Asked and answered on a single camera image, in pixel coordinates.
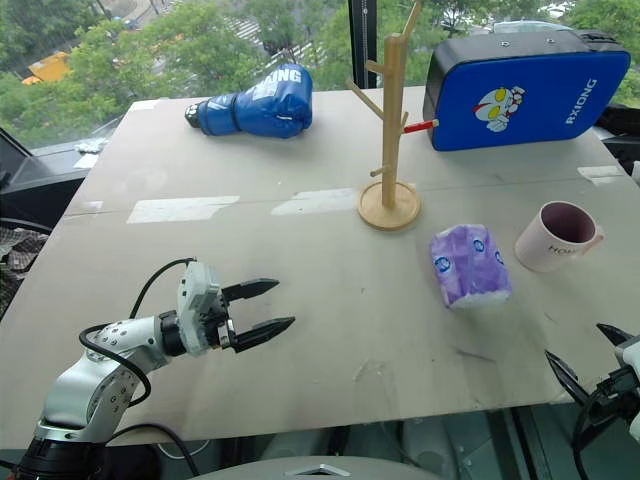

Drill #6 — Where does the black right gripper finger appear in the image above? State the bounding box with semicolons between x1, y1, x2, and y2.
544;349;592;407
596;323;632;347

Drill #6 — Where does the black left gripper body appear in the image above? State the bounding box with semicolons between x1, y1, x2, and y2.
199;289;239;352

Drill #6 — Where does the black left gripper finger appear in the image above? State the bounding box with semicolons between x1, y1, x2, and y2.
231;315;297;355
222;278;281;304

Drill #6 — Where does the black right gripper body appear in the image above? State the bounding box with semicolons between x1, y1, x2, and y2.
588;367;640;416

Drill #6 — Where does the wooden mug tree stand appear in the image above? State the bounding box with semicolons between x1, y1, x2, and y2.
345;0;440;232

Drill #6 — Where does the translucent tape patch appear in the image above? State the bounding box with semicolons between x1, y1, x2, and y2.
126;195;241;225
271;187;359;217
577;164;626;186

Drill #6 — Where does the pink mug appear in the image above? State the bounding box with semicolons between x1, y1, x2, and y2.
514;200;605;274

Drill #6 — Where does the purple tissue pack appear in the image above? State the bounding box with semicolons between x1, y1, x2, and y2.
429;223;514;310

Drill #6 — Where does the blue boxing glove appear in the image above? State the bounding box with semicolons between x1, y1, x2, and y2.
184;63;315;140

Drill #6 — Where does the plaid cloth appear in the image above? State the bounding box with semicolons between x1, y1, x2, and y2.
0;227;51;321

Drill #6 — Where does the black bag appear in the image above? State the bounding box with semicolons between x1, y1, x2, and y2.
597;102;640;146

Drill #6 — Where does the blue punching pad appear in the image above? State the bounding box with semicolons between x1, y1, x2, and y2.
422;27;632;153

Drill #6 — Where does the yellow vehicle outside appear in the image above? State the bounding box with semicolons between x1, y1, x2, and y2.
22;49;71;86

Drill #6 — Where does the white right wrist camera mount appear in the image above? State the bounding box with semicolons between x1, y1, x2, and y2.
613;333;640;444

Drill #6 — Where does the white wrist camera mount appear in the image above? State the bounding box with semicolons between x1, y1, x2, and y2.
613;333;640;444
175;260;224;357

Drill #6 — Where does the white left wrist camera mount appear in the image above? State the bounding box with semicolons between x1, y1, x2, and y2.
175;260;224;357

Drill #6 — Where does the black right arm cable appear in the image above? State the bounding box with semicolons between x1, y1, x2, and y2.
571;387;609;480

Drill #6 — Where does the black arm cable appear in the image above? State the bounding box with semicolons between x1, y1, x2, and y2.
571;387;609;480
78;257;201;476

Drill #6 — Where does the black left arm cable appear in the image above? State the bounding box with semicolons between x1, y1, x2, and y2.
78;257;201;476

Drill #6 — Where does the black window frame post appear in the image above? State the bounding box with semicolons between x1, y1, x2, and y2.
347;0;379;91

